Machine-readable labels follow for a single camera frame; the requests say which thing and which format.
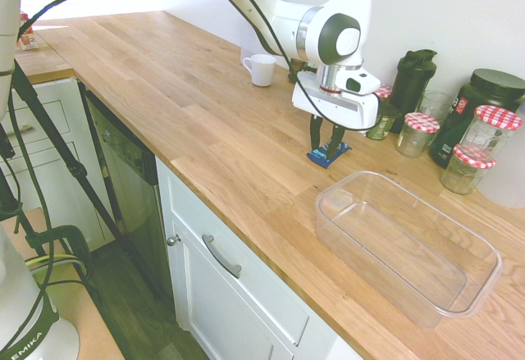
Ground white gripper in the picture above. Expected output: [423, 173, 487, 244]
[291, 71, 381, 161]

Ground blue protein bar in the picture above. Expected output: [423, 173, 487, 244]
[306, 140, 353, 171]

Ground clear plastic rectangular container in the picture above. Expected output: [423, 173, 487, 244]
[314, 170, 504, 329]

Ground dark green protein powder tub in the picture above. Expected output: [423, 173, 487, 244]
[429, 68, 525, 169]

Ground green pesto jar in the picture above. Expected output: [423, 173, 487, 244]
[366, 103, 401, 141]

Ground spice jar dark green lid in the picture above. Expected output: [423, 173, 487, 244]
[289, 58, 317, 84]

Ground white mug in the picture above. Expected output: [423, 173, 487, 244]
[242, 52, 277, 88]

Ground dark green shaker bottle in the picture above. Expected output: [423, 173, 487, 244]
[389, 48, 438, 134]

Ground clear drinking glass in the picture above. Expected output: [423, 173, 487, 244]
[418, 90, 454, 125]

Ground dark dishwasher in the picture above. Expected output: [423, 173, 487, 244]
[80, 84, 177, 299]

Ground white kitchen cabinet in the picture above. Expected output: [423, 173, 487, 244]
[154, 157, 362, 360]

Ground black clamp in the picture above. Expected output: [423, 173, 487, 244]
[24, 224, 94, 287]

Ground white drawer cabinet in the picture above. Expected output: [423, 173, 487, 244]
[0, 76, 116, 253]

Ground wooden mounting board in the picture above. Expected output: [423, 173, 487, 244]
[0, 207, 124, 360]

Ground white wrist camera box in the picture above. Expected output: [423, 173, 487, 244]
[340, 68, 381, 97]

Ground silver drawer handle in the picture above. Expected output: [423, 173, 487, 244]
[201, 235, 243, 279]

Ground black camera tripod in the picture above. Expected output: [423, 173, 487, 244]
[0, 58, 165, 299]

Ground yellow cable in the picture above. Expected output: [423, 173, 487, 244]
[24, 253, 87, 275]

